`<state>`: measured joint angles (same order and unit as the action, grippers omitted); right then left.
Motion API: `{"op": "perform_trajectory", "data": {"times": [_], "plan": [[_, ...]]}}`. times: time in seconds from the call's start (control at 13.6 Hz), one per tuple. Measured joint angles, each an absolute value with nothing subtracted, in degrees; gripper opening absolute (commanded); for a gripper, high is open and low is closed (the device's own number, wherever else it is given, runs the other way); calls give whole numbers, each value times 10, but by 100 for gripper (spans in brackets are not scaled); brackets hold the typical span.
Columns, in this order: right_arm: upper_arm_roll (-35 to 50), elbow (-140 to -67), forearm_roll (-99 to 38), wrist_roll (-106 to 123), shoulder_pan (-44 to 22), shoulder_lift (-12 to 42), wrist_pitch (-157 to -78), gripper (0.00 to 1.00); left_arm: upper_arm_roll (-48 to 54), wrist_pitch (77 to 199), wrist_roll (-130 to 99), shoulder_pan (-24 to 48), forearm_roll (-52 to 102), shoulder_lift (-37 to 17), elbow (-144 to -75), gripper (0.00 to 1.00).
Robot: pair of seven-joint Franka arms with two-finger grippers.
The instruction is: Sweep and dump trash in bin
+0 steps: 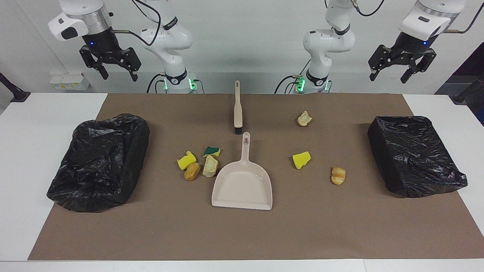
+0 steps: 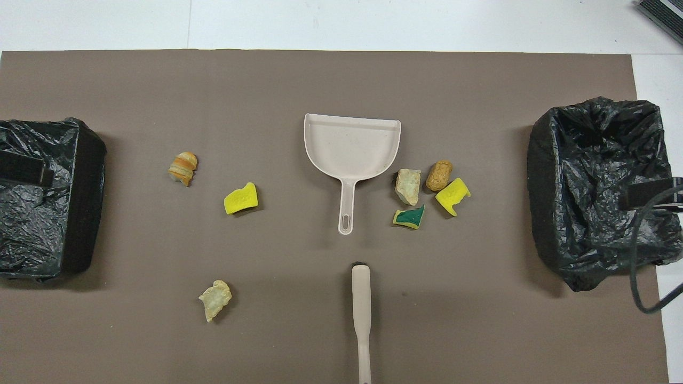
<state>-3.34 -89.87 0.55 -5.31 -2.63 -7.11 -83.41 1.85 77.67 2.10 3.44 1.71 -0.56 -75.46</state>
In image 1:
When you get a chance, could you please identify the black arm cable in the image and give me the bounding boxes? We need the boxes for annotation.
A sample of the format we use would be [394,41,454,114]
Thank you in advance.
[111,0,162,46]
[352,0,484,34]

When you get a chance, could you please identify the striped croissant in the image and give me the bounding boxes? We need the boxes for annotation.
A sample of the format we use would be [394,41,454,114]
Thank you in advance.
[331,167,346,185]

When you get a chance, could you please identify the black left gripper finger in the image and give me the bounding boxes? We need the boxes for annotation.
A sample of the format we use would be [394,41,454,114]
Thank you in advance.
[400,50,436,83]
[369,45,397,82]

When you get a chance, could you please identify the brown bread roll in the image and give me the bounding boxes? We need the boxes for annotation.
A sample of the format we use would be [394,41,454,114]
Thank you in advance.
[184,162,201,181]

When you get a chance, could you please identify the loose black bag lined bin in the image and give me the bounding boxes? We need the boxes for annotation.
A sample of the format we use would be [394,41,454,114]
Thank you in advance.
[47,114,150,213]

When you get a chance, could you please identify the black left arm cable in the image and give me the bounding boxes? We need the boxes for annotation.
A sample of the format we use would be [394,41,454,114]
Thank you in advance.
[352,0,484,34]

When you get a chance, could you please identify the beige plastic dustpan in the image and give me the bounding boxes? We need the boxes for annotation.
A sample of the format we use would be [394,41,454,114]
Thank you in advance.
[211,132,273,211]

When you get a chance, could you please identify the beige bread chunk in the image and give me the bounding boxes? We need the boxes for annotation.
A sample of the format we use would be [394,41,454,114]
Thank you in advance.
[202,155,219,178]

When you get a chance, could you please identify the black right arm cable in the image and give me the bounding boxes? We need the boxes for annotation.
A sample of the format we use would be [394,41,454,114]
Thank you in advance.
[111,0,162,46]

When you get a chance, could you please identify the brown table mat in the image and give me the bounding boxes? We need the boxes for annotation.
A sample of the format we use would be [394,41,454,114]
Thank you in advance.
[28,93,484,261]

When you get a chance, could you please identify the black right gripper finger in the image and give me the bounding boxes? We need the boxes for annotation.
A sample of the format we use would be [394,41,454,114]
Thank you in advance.
[113,47,142,82]
[79,46,109,80]

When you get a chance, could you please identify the black base power cable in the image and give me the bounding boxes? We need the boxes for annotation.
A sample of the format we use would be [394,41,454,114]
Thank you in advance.
[275,75,303,94]
[147,73,167,94]

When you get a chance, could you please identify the curved yellow sponge piece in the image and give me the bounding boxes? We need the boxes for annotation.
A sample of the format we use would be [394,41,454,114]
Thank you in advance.
[177,151,197,171]

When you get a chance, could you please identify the boxy black bag lined bin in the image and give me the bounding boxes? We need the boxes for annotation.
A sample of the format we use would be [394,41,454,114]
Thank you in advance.
[368,116,468,198]

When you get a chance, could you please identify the beige hand brush black bristles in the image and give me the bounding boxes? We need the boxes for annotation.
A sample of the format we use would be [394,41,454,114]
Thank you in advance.
[233,80,244,135]

